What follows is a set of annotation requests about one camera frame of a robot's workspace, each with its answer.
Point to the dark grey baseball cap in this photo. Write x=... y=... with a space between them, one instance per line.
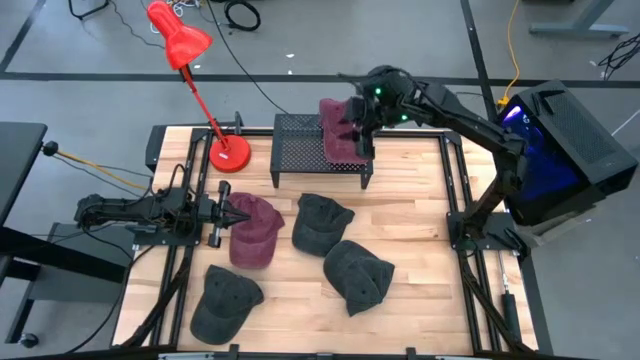
x=225 y=305
x=357 y=277
x=320 y=225

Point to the dark desk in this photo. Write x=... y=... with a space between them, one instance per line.
x=20 y=160

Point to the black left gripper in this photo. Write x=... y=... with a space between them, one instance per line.
x=217 y=215

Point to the black perforated metal shelf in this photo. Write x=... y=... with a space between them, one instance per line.
x=297 y=147

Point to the grey desk base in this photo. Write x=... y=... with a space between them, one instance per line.
x=575 y=29

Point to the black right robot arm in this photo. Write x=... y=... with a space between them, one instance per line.
x=460 y=115

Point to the black strut cylinder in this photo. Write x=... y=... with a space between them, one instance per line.
x=512 y=315

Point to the red desk lamp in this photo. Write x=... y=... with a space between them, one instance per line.
x=230 y=155

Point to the maroon baseball cap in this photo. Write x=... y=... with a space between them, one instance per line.
x=337 y=145
x=255 y=240

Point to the black computer tower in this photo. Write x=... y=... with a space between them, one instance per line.
x=575 y=130

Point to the black metal table frame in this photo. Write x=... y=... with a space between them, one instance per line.
x=448 y=170

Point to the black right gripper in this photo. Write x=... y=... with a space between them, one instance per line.
x=365 y=125

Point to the black caster wheel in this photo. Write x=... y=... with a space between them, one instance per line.
x=29 y=340

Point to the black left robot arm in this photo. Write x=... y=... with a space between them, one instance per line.
x=130 y=207

